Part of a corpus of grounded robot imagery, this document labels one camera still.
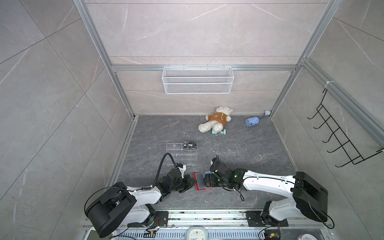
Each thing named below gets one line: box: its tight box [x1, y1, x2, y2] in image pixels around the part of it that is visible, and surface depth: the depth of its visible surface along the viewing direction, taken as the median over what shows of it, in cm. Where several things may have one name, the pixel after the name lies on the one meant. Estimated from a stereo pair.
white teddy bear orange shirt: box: [198, 106, 234, 133], surface depth 109 cm
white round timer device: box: [185, 226, 209, 240], surface depth 69 cm
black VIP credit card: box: [183, 141, 197, 150], surface depth 94 cm
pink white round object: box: [301, 233, 318, 240], surface depth 69 cm
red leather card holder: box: [193, 172, 213, 191], surface depth 85 cm
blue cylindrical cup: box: [245, 116, 260, 127], surface depth 113 cm
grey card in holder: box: [195, 173, 206, 189], surface depth 85 cm
